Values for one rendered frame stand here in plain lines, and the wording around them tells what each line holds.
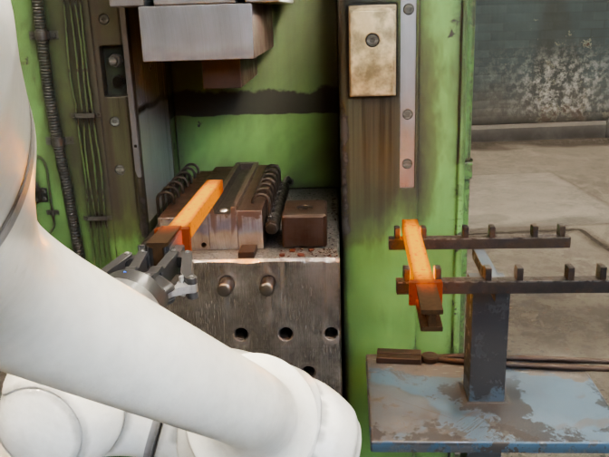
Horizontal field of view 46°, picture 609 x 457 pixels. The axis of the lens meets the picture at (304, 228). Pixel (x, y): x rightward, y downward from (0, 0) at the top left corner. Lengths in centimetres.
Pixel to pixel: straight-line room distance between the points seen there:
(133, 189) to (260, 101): 43
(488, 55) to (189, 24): 637
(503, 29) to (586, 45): 87
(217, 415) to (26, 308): 17
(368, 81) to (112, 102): 51
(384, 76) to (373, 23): 10
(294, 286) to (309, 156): 56
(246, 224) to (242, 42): 33
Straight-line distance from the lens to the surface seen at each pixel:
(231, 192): 154
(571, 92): 790
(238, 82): 143
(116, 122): 154
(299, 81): 180
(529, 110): 777
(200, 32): 133
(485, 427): 122
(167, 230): 95
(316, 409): 59
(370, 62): 143
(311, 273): 133
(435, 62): 147
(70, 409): 56
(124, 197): 156
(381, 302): 157
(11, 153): 17
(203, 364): 40
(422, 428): 121
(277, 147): 182
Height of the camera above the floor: 135
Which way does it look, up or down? 17 degrees down
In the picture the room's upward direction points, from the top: 2 degrees counter-clockwise
